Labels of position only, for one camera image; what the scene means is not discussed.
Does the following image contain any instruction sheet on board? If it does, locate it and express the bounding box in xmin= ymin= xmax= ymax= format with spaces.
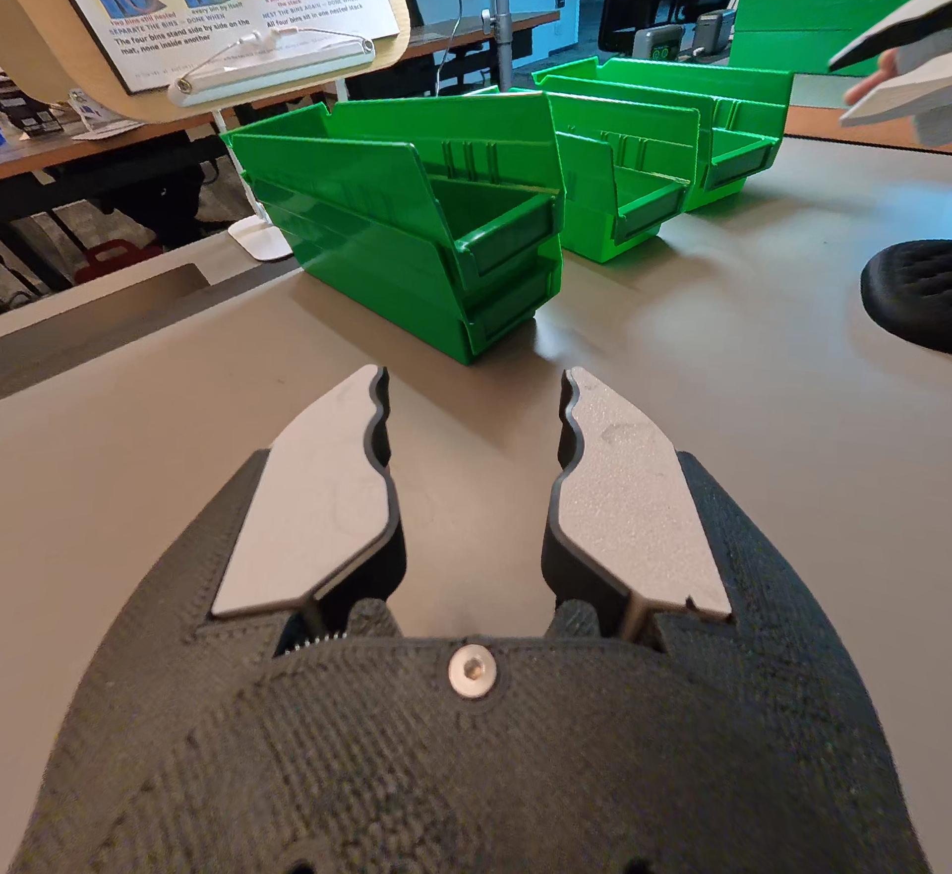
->
xmin=0 ymin=0 xmax=412 ymax=124

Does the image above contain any red tool bag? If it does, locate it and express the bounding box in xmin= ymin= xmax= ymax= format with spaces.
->
xmin=74 ymin=240 xmax=161 ymax=286

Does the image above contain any grey desk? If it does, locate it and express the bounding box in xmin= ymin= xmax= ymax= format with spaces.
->
xmin=0 ymin=133 xmax=952 ymax=874

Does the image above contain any clear acrylic card holder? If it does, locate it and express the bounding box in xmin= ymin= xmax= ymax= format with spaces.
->
xmin=68 ymin=89 xmax=127 ymax=142

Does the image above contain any dark grey cable flap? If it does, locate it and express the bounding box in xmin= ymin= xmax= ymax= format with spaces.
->
xmin=0 ymin=264 xmax=211 ymax=399

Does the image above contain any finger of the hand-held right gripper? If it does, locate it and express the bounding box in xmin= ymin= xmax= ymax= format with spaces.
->
xmin=828 ymin=0 xmax=952 ymax=73
xmin=839 ymin=52 xmax=952 ymax=146

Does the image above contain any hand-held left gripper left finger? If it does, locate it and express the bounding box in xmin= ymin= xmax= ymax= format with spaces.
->
xmin=211 ymin=364 xmax=409 ymax=622

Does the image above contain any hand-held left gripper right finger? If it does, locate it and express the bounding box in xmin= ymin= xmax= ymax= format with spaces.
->
xmin=540 ymin=367 xmax=736 ymax=643

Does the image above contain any black textured armrest pad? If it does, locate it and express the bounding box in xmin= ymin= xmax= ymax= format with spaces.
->
xmin=860 ymin=239 xmax=952 ymax=354

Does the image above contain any green plastic bin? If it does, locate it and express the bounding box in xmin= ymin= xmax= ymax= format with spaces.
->
xmin=531 ymin=56 xmax=795 ymax=214
xmin=221 ymin=90 xmax=568 ymax=295
xmin=241 ymin=171 xmax=564 ymax=368
xmin=546 ymin=89 xmax=702 ymax=266

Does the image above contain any printed instruction sheet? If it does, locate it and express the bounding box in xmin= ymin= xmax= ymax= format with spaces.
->
xmin=26 ymin=0 xmax=403 ymax=95

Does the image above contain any small wooden board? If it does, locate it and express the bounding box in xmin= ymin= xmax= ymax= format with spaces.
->
xmin=0 ymin=0 xmax=57 ymax=101

